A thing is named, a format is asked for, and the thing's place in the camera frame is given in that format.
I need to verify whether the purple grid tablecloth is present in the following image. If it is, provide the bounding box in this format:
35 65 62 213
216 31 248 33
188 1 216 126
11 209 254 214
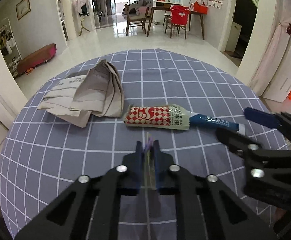
0 48 290 240

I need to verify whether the blue white tube packet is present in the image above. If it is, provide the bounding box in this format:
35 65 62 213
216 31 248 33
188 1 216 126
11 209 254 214
188 112 245 135

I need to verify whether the red checkered snack packet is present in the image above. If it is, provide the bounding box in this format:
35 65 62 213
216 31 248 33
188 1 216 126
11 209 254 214
124 105 190 131

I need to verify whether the white open door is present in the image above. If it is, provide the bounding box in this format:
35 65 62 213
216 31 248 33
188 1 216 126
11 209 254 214
262 36 291 102

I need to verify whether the crumpled newspaper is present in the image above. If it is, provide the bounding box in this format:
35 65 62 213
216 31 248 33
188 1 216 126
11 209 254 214
37 60 124 128

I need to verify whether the pink door curtain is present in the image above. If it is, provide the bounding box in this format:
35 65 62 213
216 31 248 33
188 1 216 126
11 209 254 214
250 16 291 96

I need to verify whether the brown pink bench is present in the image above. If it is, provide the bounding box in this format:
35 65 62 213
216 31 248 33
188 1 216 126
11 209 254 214
17 43 57 75

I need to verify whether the red basket on table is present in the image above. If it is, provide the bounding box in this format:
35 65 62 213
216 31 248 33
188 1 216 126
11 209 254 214
193 1 208 15

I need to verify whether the chair with red cover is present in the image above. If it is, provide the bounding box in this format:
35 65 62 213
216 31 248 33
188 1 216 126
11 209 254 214
164 4 190 39

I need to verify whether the wooden dining chair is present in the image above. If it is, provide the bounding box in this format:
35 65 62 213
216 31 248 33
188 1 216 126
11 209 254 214
125 4 149 36

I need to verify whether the coat rack with clothes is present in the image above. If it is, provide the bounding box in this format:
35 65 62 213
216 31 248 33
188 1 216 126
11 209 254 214
73 0 90 36

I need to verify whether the wooden dining table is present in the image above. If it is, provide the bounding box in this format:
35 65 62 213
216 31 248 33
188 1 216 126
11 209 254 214
146 4 208 40

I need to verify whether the framed wall picture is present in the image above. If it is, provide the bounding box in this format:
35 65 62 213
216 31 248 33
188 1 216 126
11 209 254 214
16 0 31 20

